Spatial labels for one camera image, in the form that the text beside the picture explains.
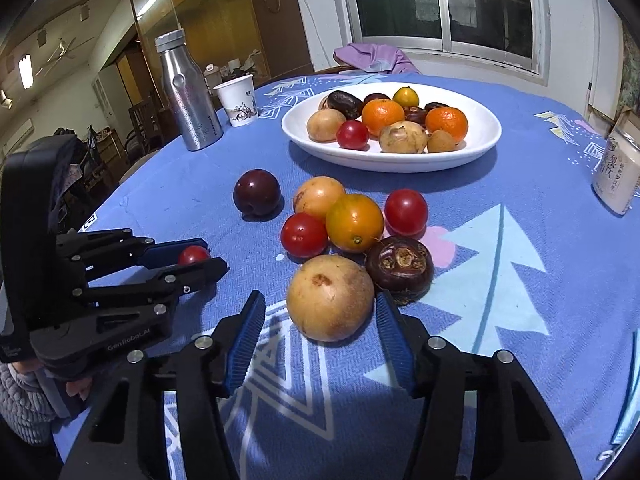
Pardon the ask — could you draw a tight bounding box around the purple jacket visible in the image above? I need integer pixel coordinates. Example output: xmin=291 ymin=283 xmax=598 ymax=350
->
xmin=333 ymin=42 xmax=421 ymax=75

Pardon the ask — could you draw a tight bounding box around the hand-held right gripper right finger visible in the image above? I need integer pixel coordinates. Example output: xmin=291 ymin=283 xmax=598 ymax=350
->
xmin=375 ymin=290 xmax=583 ymax=480

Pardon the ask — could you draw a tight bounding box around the wooden glass cabinet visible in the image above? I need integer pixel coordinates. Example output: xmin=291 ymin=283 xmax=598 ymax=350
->
xmin=125 ymin=0 xmax=313 ymax=111

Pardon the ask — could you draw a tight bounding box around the blue printed tablecloth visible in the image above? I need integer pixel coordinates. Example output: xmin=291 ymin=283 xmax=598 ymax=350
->
xmin=52 ymin=72 xmax=640 ymax=480

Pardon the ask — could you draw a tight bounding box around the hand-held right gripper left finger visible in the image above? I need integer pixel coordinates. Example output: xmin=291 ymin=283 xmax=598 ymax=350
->
xmin=59 ymin=289 xmax=267 ymax=480

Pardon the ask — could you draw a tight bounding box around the person's left hand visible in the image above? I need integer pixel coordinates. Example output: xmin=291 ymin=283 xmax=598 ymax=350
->
xmin=62 ymin=375 xmax=94 ymax=403

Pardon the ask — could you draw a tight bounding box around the large tan round fruit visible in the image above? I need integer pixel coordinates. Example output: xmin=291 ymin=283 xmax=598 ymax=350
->
xmin=286 ymin=254 xmax=376 ymax=343

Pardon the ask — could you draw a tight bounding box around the silver metal bottle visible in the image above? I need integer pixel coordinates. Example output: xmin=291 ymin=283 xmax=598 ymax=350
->
xmin=154 ymin=29 xmax=224 ymax=152

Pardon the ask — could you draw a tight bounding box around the white oval plate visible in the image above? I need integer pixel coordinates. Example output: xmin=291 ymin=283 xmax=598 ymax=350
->
xmin=281 ymin=82 xmax=502 ymax=174

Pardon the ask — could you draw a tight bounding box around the orange mandarin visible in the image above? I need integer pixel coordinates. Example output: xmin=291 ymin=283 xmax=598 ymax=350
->
xmin=361 ymin=98 xmax=406 ymax=137
xmin=426 ymin=107 xmax=470 ymax=142

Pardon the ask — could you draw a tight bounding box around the person's left forearm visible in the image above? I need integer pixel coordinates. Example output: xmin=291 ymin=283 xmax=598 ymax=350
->
xmin=0 ymin=360 xmax=60 ymax=446

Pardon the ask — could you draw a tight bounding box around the wooden chair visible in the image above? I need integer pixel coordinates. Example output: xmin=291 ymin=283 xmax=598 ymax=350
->
xmin=127 ymin=95 xmax=166 ymax=153

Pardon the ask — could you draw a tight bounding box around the small tan round fruit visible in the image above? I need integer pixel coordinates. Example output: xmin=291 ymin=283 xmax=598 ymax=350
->
xmin=426 ymin=129 xmax=463 ymax=153

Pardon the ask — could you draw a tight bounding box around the ceiling fan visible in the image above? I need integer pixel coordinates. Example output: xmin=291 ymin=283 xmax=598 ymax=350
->
xmin=37 ymin=37 xmax=78 ymax=76

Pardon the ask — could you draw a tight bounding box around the small red cherry tomato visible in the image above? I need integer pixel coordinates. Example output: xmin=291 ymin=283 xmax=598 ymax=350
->
xmin=178 ymin=245 xmax=212 ymax=266

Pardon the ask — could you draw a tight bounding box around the white air conditioner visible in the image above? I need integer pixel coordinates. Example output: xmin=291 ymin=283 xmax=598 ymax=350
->
xmin=0 ymin=119 xmax=35 ymax=156

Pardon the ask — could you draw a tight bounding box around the white framed window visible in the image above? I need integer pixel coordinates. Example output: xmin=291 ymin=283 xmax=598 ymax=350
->
xmin=330 ymin=0 xmax=551 ymax=78

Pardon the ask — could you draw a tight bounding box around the small orange tomato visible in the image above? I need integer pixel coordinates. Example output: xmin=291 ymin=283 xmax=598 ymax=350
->
xmin=392 ymin=86 xmax=420 ymax=109

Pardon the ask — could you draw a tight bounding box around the beige drink can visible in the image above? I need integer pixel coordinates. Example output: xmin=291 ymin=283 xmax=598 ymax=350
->
xmin=591 ymin=127 xmax=640 ymax=217

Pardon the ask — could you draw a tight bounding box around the large orange tomato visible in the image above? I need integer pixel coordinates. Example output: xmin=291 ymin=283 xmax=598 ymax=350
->
xmin=326 ymin=193 xmax=385 ymax=253

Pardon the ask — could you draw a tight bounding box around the dark purple plum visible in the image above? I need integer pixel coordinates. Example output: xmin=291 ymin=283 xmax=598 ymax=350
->
xmin=233 ymin=169 xmax=282 ymax=218

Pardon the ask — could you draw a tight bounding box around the white paper cup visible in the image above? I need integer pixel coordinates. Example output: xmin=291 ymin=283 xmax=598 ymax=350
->
xmin=213 ymin=74 xmax=260 ymax=127

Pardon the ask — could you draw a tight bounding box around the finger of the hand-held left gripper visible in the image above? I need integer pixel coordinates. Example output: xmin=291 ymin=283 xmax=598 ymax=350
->
xmin=75 ymin=256 xmax=230 ymax=306
xmin=56 ymin=228 xmax=211 ymax=271

